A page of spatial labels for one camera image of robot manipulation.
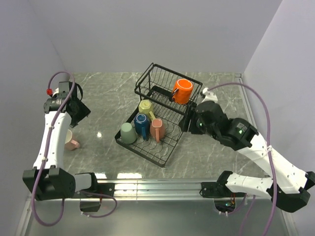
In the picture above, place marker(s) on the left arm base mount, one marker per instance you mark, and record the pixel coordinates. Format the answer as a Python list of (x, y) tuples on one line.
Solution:
[(98, 189)]

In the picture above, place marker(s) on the aluminium mounting rail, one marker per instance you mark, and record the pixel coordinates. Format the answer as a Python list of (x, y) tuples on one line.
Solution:
[(148, 200)]

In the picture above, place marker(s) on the yellow mug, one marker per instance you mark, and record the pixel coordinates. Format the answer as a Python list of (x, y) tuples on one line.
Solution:
[(145, 107)]

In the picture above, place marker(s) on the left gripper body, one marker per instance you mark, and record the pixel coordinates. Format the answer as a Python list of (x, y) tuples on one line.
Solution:
[(82, 111)]

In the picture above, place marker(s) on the black wire dish rack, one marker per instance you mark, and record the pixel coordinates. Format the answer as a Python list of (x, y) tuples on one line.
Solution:
[(156, 84)]

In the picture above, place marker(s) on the pink floral mug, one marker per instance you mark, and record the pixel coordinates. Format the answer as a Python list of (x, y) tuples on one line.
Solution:
[(157, 129)]

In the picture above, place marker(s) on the blue faceted mug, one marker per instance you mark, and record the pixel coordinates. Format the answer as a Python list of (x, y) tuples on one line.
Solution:
[(142, 126)]

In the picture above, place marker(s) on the mint green cup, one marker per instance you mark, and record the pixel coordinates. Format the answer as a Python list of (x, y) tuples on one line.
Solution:
[(128, 134)]

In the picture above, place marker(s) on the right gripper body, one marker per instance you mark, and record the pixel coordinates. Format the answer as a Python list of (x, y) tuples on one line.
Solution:
[(190, 114)]

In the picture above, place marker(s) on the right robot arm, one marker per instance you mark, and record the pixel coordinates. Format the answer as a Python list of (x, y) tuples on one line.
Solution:
[(285, 184)]

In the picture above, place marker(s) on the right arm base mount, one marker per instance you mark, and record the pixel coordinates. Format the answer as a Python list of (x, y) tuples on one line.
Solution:
[(217, 189)]

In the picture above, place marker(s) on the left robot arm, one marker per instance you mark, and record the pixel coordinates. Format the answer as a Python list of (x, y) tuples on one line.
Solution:
[(48, 180)]

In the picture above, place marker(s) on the orange mug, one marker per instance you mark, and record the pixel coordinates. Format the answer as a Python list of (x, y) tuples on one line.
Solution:
[(181, 92)]

